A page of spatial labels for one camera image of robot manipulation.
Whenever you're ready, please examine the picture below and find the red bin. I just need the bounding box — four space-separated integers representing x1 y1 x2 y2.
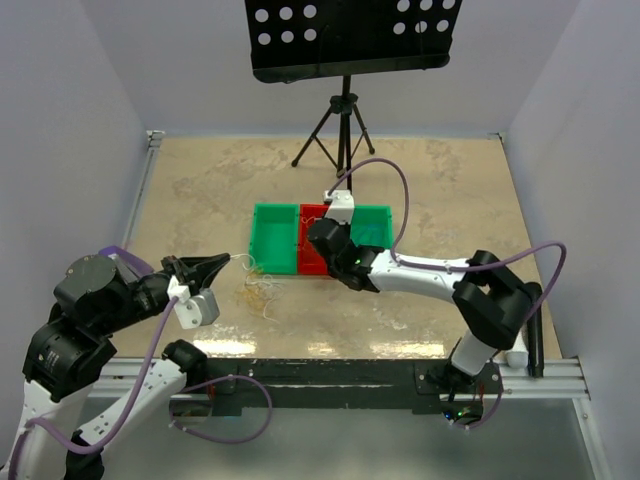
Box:
297 204 328 276

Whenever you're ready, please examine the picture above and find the green bin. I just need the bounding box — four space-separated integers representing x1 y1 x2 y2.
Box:
350 205 394 249
248 203 299 275

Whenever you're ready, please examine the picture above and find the blue cable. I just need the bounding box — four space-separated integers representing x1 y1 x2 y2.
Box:
357 224 386 246

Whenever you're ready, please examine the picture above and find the white cable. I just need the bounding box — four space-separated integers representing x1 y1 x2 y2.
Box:
227 252 286 326

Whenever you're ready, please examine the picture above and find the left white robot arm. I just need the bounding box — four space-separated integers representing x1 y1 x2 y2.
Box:
1 247 231 479

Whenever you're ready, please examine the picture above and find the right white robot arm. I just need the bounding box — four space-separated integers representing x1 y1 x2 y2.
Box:
307 218 535 393

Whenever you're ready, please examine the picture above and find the purple holder box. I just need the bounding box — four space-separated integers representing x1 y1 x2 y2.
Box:
99 245 154 278

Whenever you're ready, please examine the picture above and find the white tube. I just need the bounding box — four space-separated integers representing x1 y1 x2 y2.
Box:
505 330 529 369

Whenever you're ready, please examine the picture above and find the black microphone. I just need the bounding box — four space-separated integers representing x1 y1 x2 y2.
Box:
526 306 545 379

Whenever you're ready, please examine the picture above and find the black music stand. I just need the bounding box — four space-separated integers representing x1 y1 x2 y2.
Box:
244 0 461 178

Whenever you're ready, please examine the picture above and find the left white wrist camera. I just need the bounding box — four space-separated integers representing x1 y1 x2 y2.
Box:
167 276 220 330

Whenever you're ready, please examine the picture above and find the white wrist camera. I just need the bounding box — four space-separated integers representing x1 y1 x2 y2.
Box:
323 189 355 225
167 276 220 330

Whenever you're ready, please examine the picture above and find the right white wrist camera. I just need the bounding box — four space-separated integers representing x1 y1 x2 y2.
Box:
323 189 355 225

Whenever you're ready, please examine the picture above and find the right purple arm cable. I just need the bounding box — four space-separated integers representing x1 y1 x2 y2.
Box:
327 157 569 431

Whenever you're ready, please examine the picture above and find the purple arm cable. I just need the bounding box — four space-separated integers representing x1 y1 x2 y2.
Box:
4 294 275 480
327 157 569 431

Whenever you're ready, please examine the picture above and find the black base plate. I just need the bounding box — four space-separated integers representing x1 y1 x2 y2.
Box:
148 357 505 417

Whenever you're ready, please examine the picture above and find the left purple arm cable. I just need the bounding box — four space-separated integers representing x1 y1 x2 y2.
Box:
4 294 275 480

